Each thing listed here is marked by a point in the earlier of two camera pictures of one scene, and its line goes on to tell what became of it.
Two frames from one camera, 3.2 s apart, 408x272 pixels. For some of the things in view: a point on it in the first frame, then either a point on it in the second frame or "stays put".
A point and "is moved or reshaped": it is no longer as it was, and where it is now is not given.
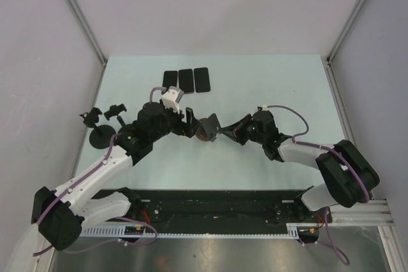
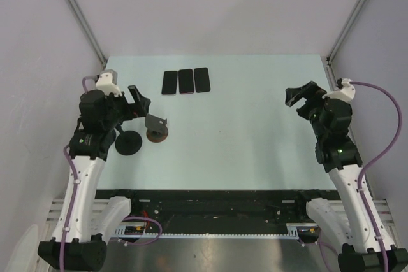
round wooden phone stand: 208,128 is moved or reshaped
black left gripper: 187,129 to 133,111
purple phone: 186,81 stays put
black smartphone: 170,79 stays put
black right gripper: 229,130 to 313,95
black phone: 202,80 stays put
